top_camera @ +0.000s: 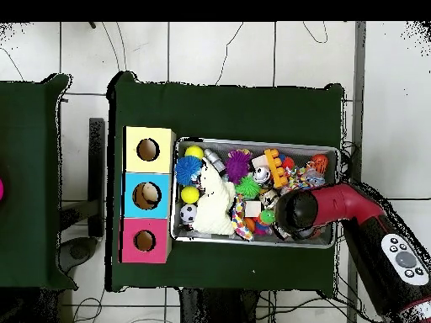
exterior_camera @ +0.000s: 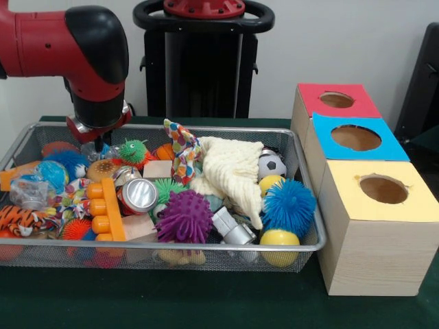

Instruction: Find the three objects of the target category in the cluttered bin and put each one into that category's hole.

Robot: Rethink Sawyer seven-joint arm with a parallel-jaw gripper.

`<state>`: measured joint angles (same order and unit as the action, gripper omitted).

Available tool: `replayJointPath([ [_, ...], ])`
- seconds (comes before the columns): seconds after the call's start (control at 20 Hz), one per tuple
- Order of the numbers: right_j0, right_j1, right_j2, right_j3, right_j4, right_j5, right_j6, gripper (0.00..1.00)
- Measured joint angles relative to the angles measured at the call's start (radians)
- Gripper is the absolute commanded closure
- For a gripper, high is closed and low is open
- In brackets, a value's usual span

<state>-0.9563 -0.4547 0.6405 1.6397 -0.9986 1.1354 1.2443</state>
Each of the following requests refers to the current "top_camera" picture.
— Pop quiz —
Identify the green spiky ball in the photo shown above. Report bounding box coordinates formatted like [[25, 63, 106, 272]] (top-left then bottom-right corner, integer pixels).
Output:
[[235, 176, 263, 201]]

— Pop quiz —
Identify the small soccer ball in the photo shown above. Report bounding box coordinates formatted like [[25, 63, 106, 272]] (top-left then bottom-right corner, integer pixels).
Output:
[[178, 203, 200, 225]]

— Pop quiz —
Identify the wooden box with three holes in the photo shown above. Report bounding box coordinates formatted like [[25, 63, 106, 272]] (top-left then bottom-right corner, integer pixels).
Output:
[[120, 125, 178, 265]]

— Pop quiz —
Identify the dark green table cloth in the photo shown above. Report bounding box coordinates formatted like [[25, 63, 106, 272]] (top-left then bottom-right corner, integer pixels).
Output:
[[106, 70, 346, 297], [0, 72, 78, 292]]

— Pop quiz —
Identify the yellow ball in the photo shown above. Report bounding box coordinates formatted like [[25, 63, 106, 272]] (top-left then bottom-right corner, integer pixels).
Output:
[[180, 185, 201, 205], [184, 144, 205, 161]]

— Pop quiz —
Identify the large blue spiky ball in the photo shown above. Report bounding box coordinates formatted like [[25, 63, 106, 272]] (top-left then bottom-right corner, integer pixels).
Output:
[[174, 155, 204, 188]]

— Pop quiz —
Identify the silver metal can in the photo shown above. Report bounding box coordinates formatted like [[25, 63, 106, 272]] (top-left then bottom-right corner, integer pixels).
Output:
[[253, 167, 273, 188]]

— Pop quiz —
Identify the purple spiky ball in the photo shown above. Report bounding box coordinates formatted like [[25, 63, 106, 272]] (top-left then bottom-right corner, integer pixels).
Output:
[[224, 149, 254, 184]]

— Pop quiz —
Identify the orange toy building block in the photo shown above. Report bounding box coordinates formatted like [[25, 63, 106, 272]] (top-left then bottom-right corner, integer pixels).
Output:
[[263, 148, 290, 189]]

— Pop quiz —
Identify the colourful patterned cloth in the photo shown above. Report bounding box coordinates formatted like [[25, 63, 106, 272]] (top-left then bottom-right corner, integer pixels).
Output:
[[230, 193, 256, 242]]

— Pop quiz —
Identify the shallow clear mesh bin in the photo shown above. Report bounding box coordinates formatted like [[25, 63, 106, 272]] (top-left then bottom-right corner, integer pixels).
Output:
[[171, 137, 341, 249]]

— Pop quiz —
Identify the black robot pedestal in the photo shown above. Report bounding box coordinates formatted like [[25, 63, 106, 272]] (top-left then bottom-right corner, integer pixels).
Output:
[[178, 288, 263, 323]]

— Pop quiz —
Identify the cream knitted cloth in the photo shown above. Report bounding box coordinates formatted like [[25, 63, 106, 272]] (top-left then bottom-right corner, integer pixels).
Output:
[[191, 161, 237, 236]]

